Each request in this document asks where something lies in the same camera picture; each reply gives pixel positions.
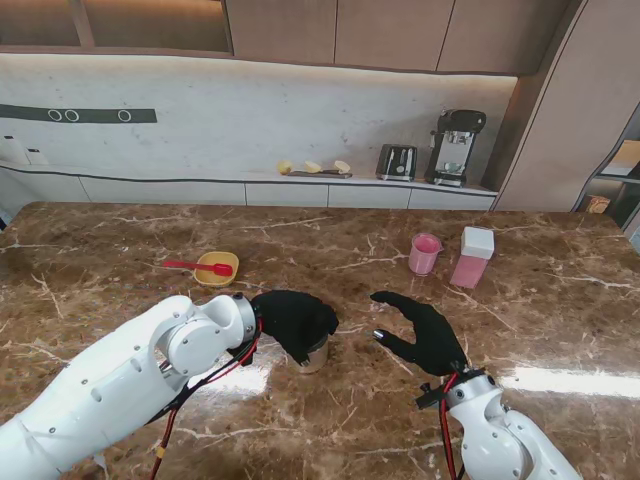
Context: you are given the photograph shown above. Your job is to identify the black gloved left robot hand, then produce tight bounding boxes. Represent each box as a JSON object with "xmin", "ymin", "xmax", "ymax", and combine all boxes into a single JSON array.
[{"xmin": 251, "ymin": 289, "xmax": 340, "ymax": 366}]

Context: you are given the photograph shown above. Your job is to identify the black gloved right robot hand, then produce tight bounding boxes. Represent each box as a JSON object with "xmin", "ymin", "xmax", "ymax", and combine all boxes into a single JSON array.
[{"xmin": 369, "ymin": 291, "xmax": 471, "ymax": 376}]

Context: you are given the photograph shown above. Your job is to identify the clear grain jar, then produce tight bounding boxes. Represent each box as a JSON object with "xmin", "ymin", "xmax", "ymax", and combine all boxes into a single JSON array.
[{"xmin": 291, "ymin": 333, "xmax": 330, "ymax": 375}]

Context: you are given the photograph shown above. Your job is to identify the red plastic spoon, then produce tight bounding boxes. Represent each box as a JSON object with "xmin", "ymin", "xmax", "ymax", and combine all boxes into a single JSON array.
[{"xmin": 162, "ymin": 259, "xmax": 234, "ymax": 277}]

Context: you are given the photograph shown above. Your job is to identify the pink container with white lid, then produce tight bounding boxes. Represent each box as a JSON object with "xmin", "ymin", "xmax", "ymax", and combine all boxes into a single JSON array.
[{"xmin": 448, "ymin": 226, "xmax": 496, "ymax": 290}]

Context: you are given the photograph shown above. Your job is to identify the yellow plastic bowl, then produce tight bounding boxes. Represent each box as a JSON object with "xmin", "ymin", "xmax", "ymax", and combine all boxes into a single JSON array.
[{"xmin": 193, "ymin": 251, "xmax": 240, "ymax": 289}]

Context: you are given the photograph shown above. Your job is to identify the pink measuring cup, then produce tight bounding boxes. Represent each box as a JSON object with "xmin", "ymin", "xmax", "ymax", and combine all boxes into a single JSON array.
[{"xmin": 408, "ymin": 232, "xmax": 444, "ymax": 277}]

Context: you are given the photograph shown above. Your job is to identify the white counter with drawers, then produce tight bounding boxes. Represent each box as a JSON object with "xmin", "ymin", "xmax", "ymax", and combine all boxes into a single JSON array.
[{"xmin": 0, "ymin": 163, "xmax": 499, "ymax": 211}]

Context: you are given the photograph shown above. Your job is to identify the dark cutting board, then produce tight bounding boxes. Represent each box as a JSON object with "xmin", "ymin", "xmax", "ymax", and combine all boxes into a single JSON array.
[{"xmin": 288, "ymin": 169, "xmax": 353, "ymax": 180}]

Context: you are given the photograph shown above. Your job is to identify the black and silver toaster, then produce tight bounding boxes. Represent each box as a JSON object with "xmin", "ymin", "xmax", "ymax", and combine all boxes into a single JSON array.
[{"xmin": 375, "ymin": 143, "xmax": 419, "ymax": 182}]

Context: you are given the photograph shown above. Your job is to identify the black espresso machine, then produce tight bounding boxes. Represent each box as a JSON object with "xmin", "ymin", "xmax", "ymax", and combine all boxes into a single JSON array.
[{"xmin": 423, "ymin": 108, "xmax": 488, "ymax": 189}]

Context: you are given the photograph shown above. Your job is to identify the small wooden box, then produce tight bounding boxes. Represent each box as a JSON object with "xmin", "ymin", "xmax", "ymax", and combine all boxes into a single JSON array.
[{"xmin": 582, "ymin": 194, "xmax": 612, "ymax": 215}]

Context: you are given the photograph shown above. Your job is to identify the dark open shelf unit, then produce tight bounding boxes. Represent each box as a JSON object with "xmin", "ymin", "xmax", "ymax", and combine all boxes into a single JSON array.
[{"xmin": 574, "ymin": 102, "xmax": 640, "ymax": 232}]

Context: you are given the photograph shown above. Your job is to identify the tall brown cabinet panel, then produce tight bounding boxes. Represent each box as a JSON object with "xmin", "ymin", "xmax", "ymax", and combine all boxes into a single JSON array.
[{"xmin": 492, "ymin": 0, "xmax": 640, "ymax": 214}]

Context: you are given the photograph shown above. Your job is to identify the tan book on shelf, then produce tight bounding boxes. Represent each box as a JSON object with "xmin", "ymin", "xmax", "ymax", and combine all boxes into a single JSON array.
[{"xmin": 607, "ymin": 139, "xmax": 640, "ymax": 177}]

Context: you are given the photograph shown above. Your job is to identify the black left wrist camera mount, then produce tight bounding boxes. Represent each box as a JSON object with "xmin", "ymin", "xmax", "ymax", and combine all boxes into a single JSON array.
[{"xmin": 228, "ymin": 344, "xmax": 257, "ymax": 370}]

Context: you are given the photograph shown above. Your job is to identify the red and black right arm cables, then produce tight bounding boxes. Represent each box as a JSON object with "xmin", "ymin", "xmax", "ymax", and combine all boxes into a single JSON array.
[{"xmin": 437, "ymin": 374, "xmax": 467, "ymax": 480}]

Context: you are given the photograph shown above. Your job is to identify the red and black arm cables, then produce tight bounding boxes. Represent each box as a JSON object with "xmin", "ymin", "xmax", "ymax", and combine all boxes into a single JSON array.
[
  {"xmin": 148, "ymin": 319, "xmax": 264, "ymax": 480},
  {"xmin": 437, "ymin": 374, "xmax": 467, "ymax": 480}
]

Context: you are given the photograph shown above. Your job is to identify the red and black left arm cables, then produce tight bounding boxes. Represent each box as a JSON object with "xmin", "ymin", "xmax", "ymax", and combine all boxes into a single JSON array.
[{"xmin": 148, "ymin": 319, "xmax": 264, "ymax": 480}]

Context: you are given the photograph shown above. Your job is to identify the black wall power strip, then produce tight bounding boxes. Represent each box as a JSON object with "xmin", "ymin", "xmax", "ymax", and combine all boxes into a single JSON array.
[{"xmin": 0, "ymin": 103, "xmax": 158, "ymax": 125}]

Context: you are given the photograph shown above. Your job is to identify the brown wall cabinets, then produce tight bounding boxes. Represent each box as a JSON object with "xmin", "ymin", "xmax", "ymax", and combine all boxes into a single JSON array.
[{"xmin": 0, "ymin": 0, "xmax": 571, "ymax": 77}]

